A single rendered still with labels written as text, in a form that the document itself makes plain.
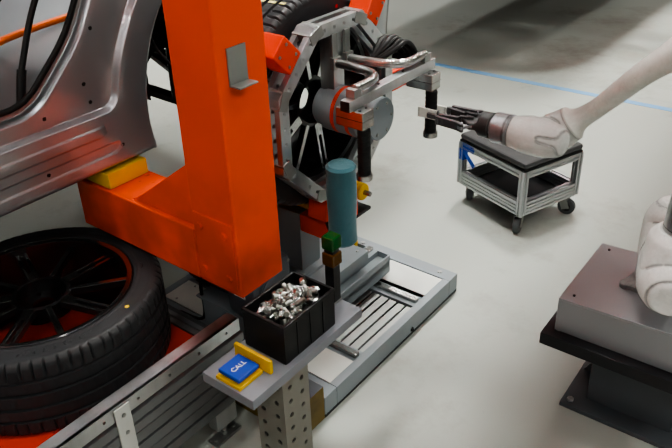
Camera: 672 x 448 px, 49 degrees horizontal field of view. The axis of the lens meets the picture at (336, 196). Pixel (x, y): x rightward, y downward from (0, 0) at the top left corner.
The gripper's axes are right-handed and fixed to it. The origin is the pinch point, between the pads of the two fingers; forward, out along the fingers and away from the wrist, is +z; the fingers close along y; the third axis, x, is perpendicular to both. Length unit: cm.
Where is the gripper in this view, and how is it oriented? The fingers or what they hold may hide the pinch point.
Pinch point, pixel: (431, 111)
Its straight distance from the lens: 222.8
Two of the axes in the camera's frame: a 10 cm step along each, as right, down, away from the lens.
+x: -0.3, -8.8, -4.8
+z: -7.9, -2.7, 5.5
